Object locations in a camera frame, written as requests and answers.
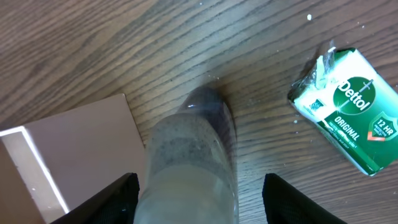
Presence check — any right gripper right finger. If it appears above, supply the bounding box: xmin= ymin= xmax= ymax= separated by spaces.
xmin=262 ymin=173 xmax=345 ymax=224

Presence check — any green Dettol soap bar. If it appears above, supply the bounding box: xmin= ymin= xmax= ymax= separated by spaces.
xmin=287 ymin=43 xmax=397 ymax=176

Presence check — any clear bottle with dark liquid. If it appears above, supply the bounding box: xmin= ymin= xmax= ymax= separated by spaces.
xmin=134 ymin=87 xmax=239 ymax=223

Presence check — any white cardboard box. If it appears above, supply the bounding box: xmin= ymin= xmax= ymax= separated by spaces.
xmin=1 ymin=94 xmax=146 ymax=223

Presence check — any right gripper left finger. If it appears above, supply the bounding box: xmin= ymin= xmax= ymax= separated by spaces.
xmin=52 ymin=173 xmax=140 ymax=224

